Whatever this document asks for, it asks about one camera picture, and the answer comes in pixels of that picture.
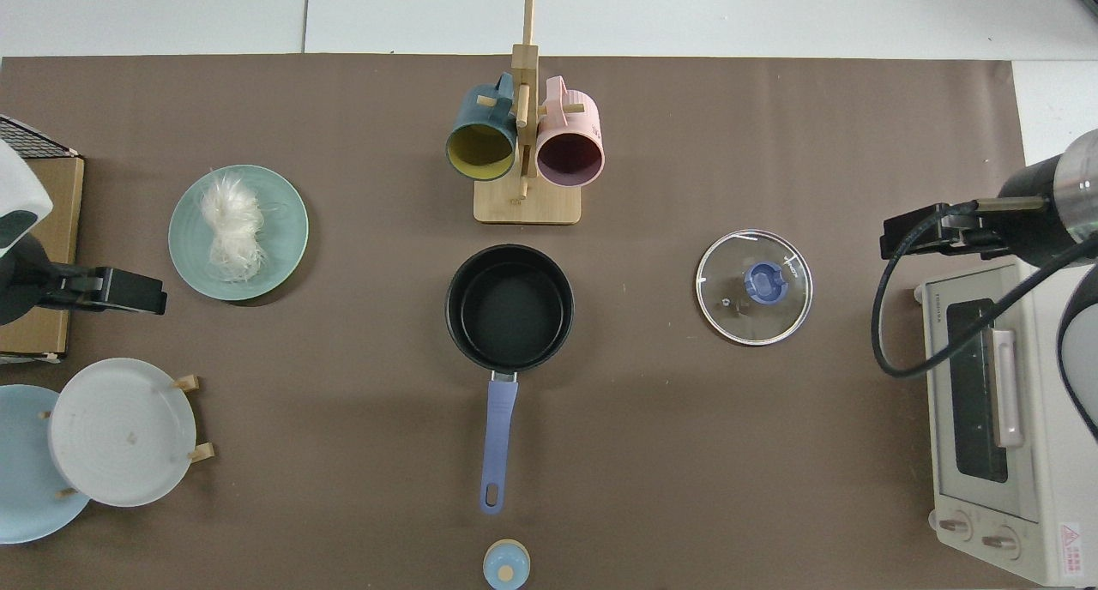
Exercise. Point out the white vermicelli bundle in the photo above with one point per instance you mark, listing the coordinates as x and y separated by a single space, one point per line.
232 225

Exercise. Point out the glass lid blue knob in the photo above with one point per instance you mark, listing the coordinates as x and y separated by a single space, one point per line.
755 285

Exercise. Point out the wooden plate rack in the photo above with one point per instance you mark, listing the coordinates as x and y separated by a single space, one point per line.
186 383

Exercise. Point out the white plate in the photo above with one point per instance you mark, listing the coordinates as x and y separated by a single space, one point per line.
120 436

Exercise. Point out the pale green plate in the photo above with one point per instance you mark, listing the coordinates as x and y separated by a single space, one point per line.
283 230

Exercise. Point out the light blue plate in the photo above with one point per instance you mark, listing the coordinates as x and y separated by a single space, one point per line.
26 478

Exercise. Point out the pale toaster oven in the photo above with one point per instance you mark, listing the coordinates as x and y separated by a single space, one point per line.
1051 453

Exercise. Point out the brown table cloth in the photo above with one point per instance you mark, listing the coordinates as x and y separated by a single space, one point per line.
343 401

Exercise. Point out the pink ribbed mug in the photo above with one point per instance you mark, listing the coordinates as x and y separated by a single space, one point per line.
576 114

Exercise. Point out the dark teal mug yellow inside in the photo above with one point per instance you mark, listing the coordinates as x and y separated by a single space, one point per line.
473 114

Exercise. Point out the wooden cup stand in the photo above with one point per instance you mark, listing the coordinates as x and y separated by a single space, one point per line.
527 204

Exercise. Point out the small blue round thing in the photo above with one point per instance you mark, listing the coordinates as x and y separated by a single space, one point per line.
506 566

